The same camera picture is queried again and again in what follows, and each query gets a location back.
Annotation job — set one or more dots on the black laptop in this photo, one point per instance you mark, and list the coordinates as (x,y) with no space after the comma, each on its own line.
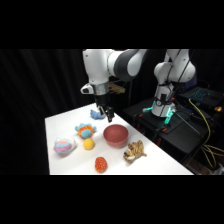
(203,95)

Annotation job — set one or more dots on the small yellow object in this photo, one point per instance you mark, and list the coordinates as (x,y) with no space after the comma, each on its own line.
(217,109)

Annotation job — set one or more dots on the black curtain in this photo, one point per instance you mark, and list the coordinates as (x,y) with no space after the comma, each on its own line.
(33,86)

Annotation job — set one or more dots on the black robot stand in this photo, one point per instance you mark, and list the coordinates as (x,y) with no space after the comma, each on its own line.
(180,133)

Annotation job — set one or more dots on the pastel pink and white plush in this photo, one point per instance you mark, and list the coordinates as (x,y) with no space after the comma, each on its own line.
(64,145)

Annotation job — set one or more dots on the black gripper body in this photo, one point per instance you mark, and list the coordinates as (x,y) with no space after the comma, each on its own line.
(101,100)

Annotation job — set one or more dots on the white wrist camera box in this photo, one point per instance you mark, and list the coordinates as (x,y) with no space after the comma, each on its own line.
(87,89)

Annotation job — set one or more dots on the blue and orange flower plush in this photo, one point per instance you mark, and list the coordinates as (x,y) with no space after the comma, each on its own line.
(85,130)

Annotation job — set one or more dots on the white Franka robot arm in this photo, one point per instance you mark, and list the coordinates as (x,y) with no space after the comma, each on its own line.
(97,66)

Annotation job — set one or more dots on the yellow ball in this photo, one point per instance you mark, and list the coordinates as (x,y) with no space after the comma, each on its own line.
(89,144)

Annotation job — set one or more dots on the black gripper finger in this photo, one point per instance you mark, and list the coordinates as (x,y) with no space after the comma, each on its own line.
(100,110)
(110,115)

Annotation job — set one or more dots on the tiger plush toy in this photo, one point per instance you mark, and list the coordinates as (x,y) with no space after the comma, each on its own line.
(134,151)

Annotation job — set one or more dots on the blue plush toy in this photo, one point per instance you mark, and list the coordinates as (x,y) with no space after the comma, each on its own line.
(96,114)

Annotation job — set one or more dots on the brown cardboard object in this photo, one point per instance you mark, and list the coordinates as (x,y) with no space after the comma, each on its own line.
(117,88)

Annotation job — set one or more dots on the red ball with orange spots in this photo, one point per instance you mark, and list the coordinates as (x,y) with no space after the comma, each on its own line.
(101,164)

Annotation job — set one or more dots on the dark red bowl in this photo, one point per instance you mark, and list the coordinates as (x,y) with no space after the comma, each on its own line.
(115,135)

